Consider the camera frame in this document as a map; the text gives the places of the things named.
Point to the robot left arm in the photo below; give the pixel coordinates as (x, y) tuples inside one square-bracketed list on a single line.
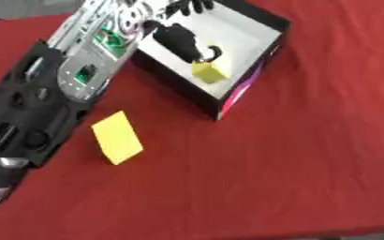
[(31, 103)]

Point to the yellow flat rectangular block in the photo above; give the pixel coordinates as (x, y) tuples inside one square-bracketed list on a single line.
[(117, 138)]

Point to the black box with white inside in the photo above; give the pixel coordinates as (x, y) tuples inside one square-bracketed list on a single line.
[(222, 40)]

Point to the yellow-green cube block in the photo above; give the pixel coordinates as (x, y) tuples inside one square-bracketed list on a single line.
[(210, 72)]

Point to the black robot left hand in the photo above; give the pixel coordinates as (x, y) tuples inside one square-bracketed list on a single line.
[(179, 39)]

